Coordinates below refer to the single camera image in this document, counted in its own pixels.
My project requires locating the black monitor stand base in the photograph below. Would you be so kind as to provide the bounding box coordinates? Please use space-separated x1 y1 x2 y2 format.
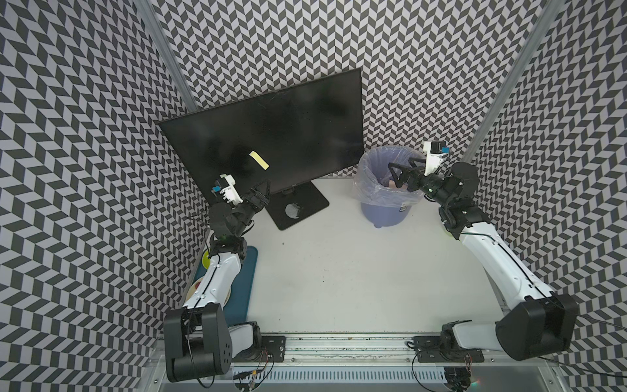
265 181 330 230

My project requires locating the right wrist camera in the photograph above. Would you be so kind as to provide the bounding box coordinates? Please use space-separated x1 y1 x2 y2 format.
423 140 450 176

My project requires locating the yellow sticky strip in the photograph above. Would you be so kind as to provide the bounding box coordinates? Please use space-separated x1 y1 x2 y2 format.
249 151 269 171

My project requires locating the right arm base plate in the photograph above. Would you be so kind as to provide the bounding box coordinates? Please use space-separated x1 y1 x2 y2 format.
412 335 485 364

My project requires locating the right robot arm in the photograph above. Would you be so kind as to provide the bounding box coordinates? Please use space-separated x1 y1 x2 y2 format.
388 158 579 361

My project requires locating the dark teal mat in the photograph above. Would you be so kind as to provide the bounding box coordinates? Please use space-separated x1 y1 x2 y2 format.
185 246 258 327

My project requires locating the lime green plate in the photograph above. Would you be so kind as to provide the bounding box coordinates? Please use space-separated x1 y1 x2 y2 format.
201 249 212 270

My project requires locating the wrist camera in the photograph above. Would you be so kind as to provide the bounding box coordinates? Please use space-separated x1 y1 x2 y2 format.
212 174 243 207
423 140 450 176

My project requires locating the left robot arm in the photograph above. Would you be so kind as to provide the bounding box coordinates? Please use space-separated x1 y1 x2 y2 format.
163 175 270 382

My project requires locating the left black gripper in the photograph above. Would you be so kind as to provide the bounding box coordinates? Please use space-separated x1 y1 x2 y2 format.
233 178 270 237

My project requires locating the aluminium front rail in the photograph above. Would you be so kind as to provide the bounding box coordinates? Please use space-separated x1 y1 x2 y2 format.
146 332 559 368

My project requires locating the blue trash bin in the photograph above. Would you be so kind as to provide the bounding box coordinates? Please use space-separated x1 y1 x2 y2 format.
361 146 431 229

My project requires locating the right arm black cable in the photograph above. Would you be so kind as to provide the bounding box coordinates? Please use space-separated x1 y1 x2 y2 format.
536 313 627 379

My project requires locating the clear plastic bin liner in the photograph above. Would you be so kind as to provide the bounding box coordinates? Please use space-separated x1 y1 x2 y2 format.
354 145 426 207

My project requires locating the black computer monitor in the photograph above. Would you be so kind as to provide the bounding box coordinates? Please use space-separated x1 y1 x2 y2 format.
158 69 364 204

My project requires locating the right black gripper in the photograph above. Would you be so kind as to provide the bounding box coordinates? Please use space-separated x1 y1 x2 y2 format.
387 156 454 207

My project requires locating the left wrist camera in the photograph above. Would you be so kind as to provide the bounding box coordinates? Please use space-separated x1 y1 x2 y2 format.
212 174 243 207

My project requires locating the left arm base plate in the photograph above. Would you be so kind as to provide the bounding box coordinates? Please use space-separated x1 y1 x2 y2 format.
233 335 287 364

